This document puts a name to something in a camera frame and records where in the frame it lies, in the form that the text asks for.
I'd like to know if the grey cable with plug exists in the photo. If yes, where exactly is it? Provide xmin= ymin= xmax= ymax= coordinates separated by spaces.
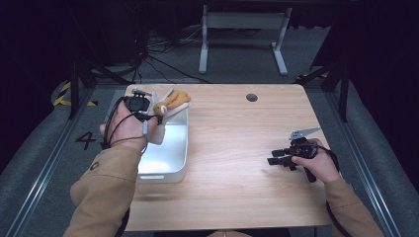
xmin=110 ymin=119 xmax=150 ymax=156

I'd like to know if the black metal frame stand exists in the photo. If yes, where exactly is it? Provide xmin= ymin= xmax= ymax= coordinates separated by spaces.
xmin=295 ymin=61 xmax=351 ymax=123
xmin=66 ymin=58 xmax=133 ymax=120

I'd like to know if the person's right hand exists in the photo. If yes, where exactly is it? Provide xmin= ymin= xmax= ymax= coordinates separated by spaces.
xmin=291 ymin=137 xmax=342 ymax=185

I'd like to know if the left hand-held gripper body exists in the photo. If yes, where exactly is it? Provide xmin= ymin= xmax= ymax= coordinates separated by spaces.
xmin=124 ymin=86 xmax=154 ymax=114

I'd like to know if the beige glove with orange fingers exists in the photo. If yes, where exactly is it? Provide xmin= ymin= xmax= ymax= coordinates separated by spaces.
xmin=146 ymin=86 xmax=193 ymax=146
xmin=161 ymin=102 xmax=193 ymax=124

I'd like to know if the yellow black hazard tape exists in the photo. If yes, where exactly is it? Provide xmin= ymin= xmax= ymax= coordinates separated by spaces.
xmin=52 ymin=81 xmax=99 ymax=108

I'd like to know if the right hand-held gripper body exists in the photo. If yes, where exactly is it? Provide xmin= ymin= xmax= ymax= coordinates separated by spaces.
xmin=289 ymin=126 xmax=322 ymax=184

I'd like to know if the white plastic storage bin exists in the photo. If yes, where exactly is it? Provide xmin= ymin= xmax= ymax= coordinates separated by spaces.
xmin=135 ymin=107 xmax=190 ymax=185

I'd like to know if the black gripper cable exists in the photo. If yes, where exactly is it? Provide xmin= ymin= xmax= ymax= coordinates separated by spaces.
xmin=101 ymin=96 xmax=146 ymax=150
xmin=316 ymin=145 xmax=351 ymax=237

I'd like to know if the person's left hand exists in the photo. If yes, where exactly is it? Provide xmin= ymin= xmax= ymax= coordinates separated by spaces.
xmin=99 ymin=100 xmax=159 ymax=153

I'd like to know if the bundle of black floor cables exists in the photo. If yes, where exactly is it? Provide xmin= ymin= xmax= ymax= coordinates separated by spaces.
xmin=130 ymin=28 xmax=212 ymax=85

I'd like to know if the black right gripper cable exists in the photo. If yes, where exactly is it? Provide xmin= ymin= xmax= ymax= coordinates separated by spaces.
xmin=316 ymin=145 xmax=351 ymax=237

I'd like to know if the white metal table frame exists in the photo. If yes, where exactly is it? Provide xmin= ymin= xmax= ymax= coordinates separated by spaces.
xmin=198 ymin=4 xmax=293 ymax=76

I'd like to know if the aluminium floor rail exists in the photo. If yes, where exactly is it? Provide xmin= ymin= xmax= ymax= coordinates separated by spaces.
xmin=323 ymin=91 xmax=403 ymax=237
xmin=4 ymin=88 xmax=97 ymax=237

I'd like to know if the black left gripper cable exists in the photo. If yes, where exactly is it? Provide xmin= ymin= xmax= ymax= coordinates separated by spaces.
xmin=101 ymin=96 xmax=146 ymax=150

